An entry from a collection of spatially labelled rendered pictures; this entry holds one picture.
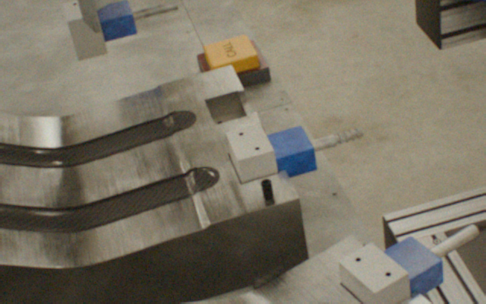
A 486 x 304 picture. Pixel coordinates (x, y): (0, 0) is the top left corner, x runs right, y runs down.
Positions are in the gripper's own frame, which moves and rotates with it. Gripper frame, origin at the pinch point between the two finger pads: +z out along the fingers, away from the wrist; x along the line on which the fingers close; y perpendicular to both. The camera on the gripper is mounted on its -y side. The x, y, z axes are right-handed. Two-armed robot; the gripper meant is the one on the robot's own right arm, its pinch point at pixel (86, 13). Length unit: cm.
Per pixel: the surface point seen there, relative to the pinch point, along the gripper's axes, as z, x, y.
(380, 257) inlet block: 6.8, -45.6, 18.5
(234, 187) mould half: 6.0, -31.9, 9.1
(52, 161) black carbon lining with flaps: 6.7, -18.3, -7.5
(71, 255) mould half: 6.3, -34.5, -7.1
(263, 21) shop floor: 95, 159, 52
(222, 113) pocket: 8.4, -15.7, 11.4
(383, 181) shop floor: 95, 67, 57
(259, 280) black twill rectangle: 8.8, -42.0, 8.4
